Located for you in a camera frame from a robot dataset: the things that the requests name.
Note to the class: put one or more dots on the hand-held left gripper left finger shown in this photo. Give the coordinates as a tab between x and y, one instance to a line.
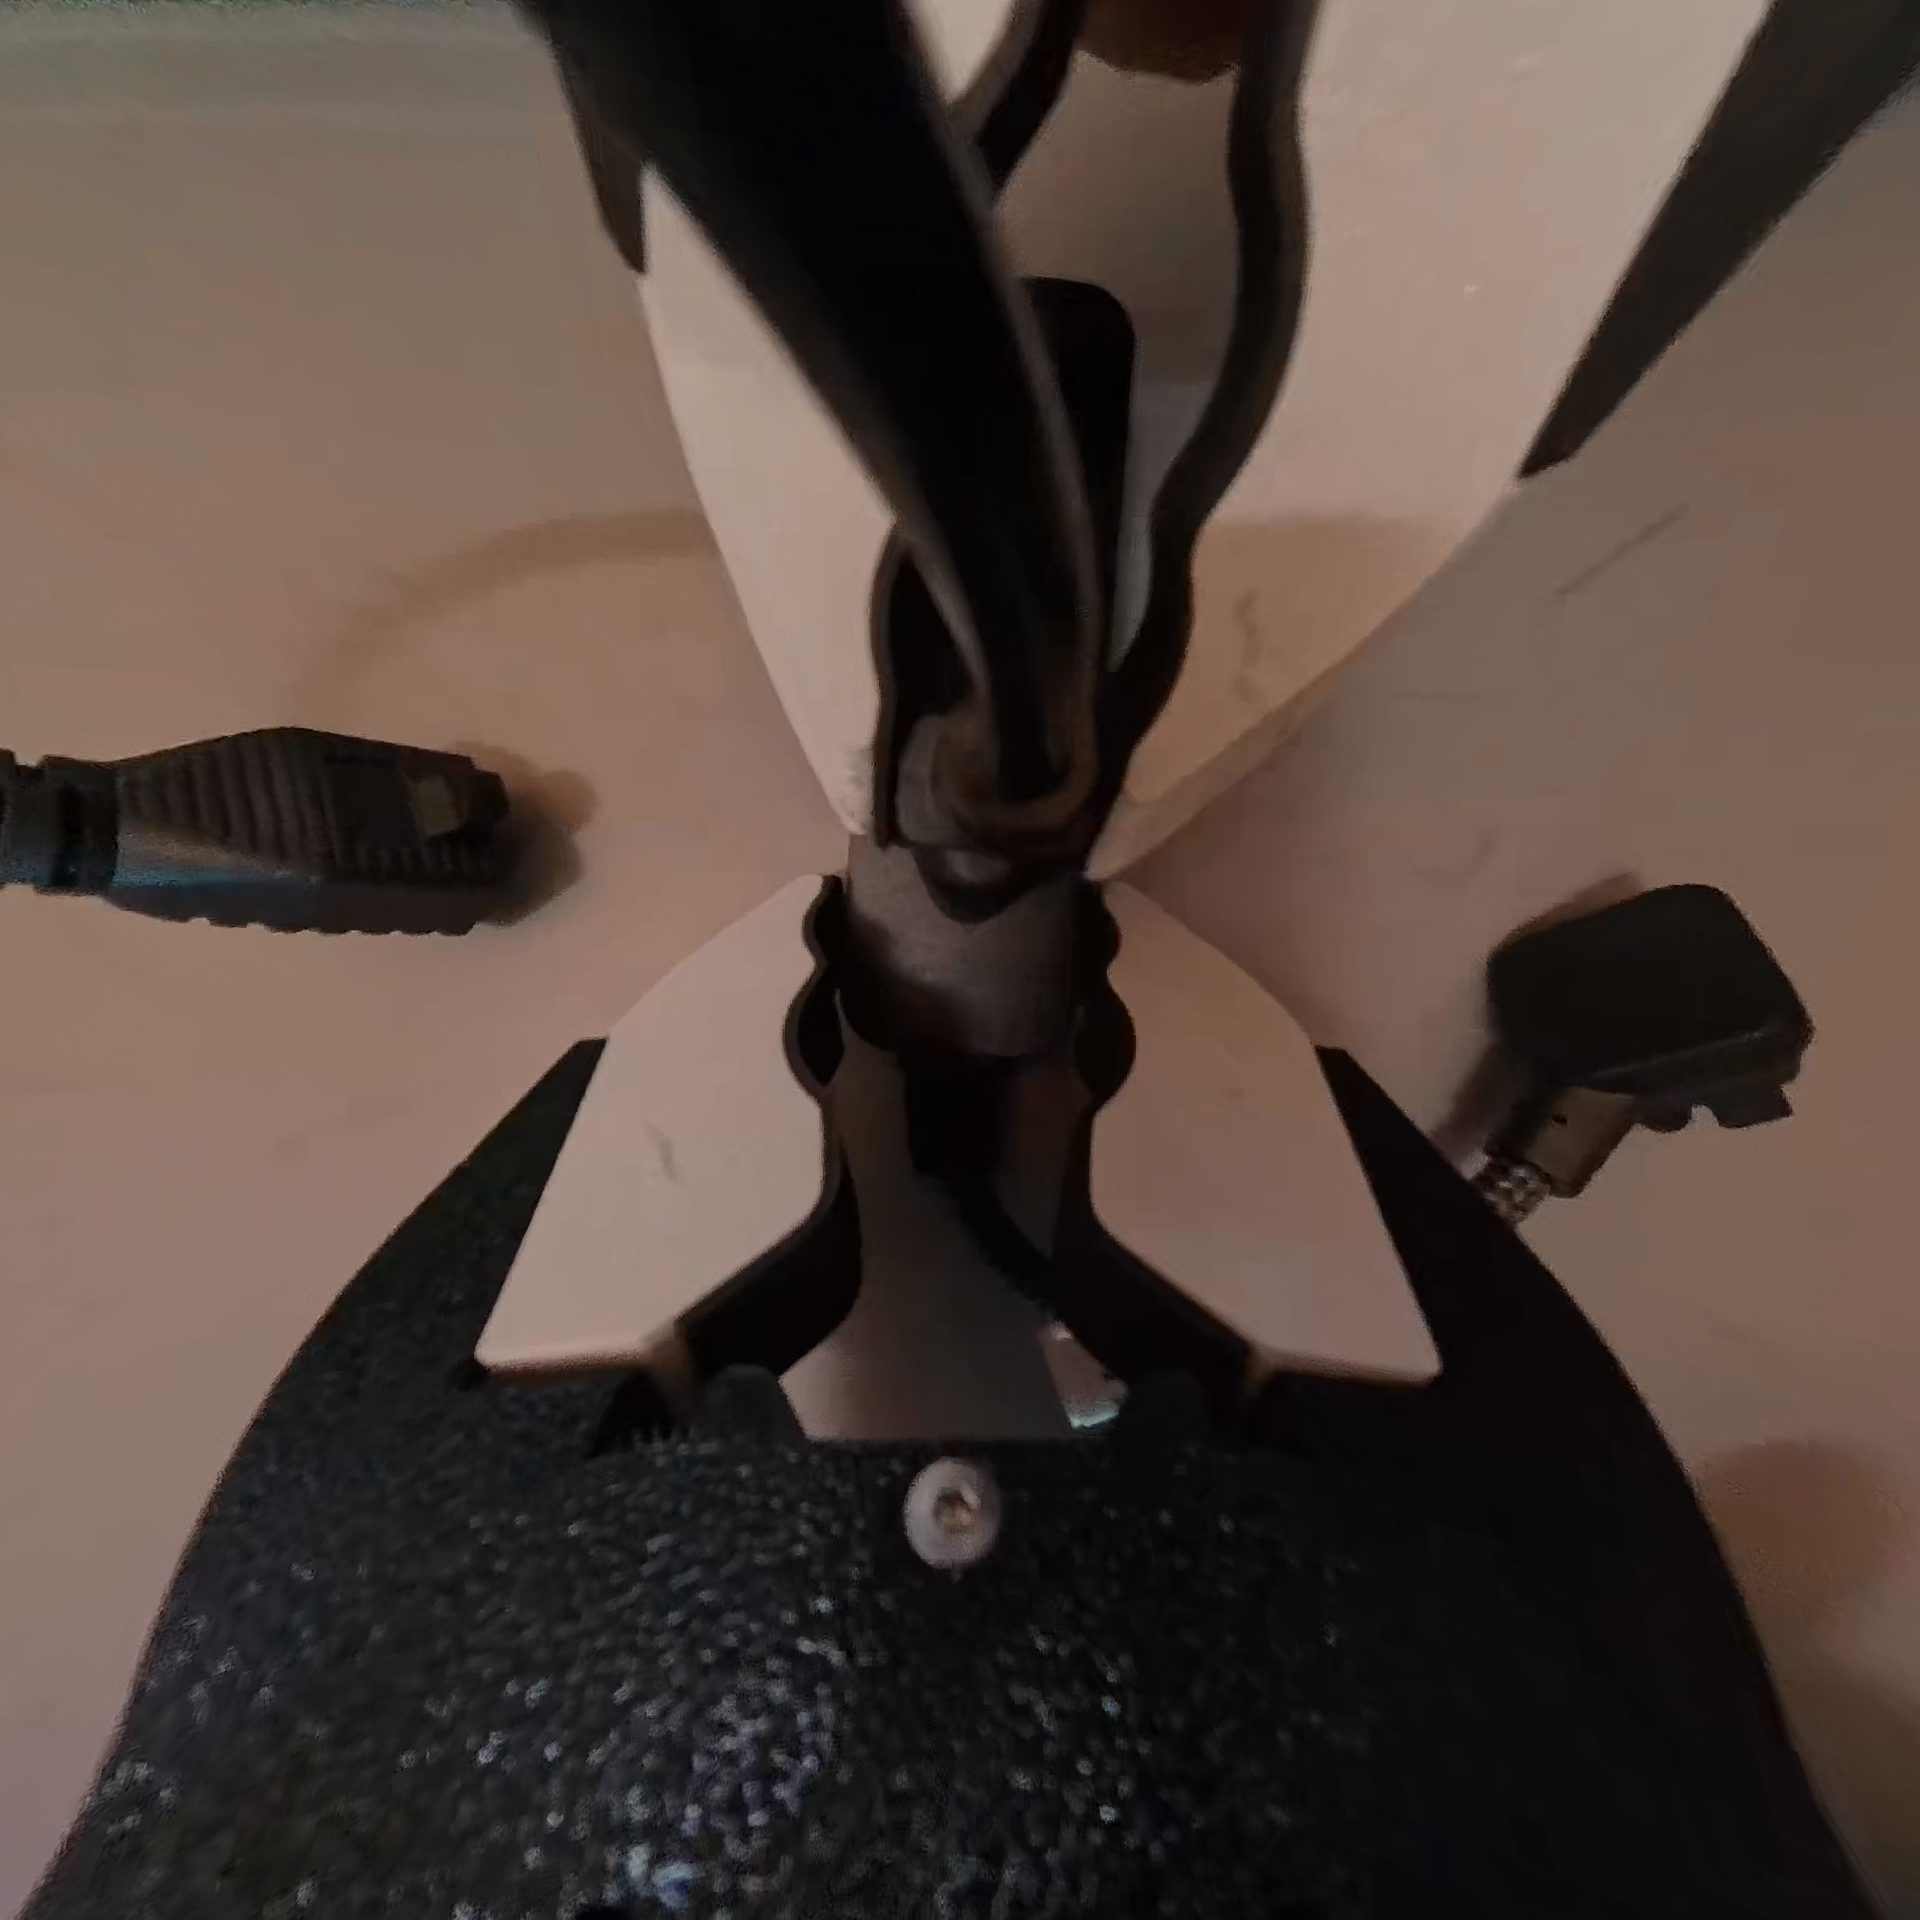
661	1200

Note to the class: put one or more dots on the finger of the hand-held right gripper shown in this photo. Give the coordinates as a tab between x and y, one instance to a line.
747	513
1428	304

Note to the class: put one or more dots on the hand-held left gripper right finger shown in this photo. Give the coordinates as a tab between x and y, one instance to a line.
1262	1200

